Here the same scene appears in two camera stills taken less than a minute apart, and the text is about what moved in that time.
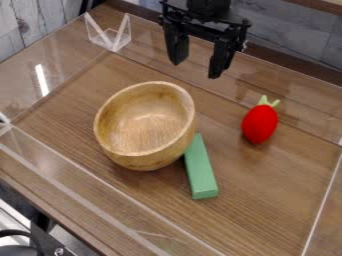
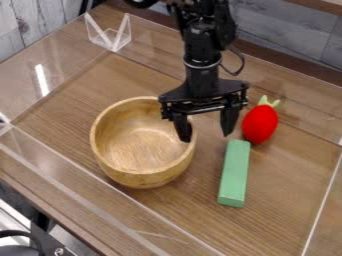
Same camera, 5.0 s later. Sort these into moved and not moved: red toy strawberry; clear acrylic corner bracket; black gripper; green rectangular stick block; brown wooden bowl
Moved: black gripper; brown wooden bowl; green rectangular stick block
Not moved: clear acrylic corner bracket; red toy strawberry
